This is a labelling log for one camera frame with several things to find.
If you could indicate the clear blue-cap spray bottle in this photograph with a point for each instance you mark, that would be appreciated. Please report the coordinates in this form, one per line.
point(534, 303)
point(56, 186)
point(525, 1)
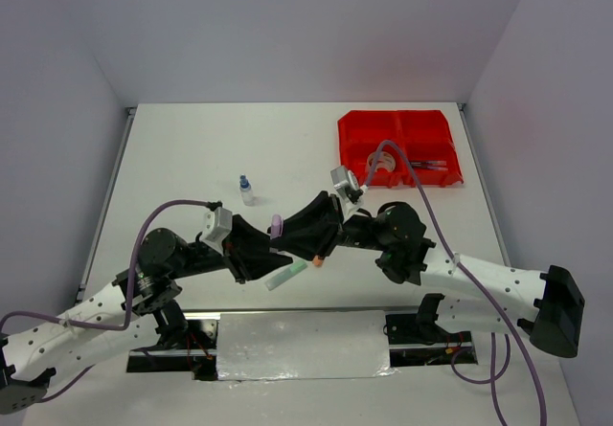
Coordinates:
point(246, 191)

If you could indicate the purple highlighter cap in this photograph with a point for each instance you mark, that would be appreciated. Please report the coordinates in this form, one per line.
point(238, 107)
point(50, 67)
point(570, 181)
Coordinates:
point(276, 226)

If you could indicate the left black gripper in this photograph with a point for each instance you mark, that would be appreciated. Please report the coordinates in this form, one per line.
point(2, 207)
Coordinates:
point(250, 257)

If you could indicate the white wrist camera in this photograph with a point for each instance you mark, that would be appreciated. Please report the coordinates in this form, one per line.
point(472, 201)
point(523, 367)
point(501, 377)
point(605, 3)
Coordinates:
point(348, 191)
point(217, 225)

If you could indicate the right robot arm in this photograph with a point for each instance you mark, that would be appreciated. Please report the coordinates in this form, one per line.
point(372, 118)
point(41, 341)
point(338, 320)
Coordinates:
point(465, 293)

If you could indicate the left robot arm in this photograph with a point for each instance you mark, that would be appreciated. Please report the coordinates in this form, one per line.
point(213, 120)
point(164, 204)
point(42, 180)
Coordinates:
point(136, 311)

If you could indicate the red compartment bin tray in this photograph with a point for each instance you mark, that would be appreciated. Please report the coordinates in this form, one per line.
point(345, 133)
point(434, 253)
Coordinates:
point(421, 134)

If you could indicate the large silver tape roll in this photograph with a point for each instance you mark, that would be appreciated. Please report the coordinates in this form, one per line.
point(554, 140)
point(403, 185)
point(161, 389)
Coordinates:
point(385, 161)

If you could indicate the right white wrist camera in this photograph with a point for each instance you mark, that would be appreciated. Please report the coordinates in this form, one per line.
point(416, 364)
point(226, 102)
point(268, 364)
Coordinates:
point(348, 191)

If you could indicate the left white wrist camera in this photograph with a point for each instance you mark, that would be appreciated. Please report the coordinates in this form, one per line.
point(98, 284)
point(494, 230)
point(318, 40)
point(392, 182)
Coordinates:
point(217, 225)

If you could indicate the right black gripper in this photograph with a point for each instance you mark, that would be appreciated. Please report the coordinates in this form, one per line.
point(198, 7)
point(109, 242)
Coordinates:
point(321, 242)

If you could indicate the green highlighter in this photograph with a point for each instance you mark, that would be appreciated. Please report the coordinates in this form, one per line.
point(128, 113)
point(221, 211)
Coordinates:
point(288, 273)

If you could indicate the silver foil covered plate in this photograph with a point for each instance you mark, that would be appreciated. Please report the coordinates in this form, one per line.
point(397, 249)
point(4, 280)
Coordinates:
point(302, 345)

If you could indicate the blue pen with label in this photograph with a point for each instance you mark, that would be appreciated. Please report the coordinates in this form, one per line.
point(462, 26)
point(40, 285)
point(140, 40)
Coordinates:
point(429, 163)

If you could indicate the dark blue pen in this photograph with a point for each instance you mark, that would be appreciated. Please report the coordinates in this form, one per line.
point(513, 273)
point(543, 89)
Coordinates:
point(430, 168)

